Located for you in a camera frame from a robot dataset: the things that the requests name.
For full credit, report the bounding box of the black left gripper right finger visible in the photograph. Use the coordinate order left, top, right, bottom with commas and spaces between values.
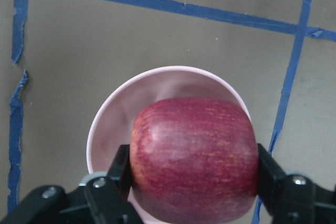
257, 144, 335, 223

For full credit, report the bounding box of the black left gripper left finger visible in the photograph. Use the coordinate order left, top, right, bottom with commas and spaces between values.
84, 145, 142, 224

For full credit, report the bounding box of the pink bowl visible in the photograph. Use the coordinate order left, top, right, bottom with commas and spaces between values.
87, 66, 250, 223

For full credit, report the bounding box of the red apple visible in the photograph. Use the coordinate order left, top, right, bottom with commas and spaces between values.
130, 98, 258, 223

